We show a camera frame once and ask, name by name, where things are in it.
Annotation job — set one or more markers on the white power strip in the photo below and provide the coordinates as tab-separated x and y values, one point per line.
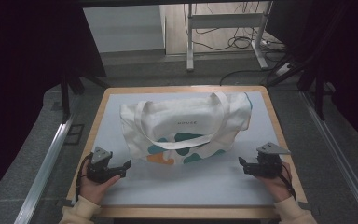
283	69

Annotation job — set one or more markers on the light blue table mat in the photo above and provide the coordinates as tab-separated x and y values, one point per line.
180	186

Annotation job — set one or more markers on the person's left hand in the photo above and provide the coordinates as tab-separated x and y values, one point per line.
94	188

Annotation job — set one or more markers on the dark curtain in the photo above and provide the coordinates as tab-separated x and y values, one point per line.
28	77
348	62

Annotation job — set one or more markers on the white canvas tote bag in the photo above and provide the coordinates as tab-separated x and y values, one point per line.
180	124

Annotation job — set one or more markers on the aluminium rail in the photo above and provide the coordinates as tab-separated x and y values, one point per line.
43	174
338	155

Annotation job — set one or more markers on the white metal desk frame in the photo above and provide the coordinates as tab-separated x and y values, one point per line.
227	21

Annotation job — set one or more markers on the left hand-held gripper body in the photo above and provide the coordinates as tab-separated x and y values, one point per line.
100	161

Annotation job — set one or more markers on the black metal stand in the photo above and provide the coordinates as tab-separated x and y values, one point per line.
65	96
318	90

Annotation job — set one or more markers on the person's right hand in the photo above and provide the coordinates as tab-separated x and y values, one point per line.
275	188

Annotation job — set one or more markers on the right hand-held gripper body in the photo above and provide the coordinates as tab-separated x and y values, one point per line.
268	163

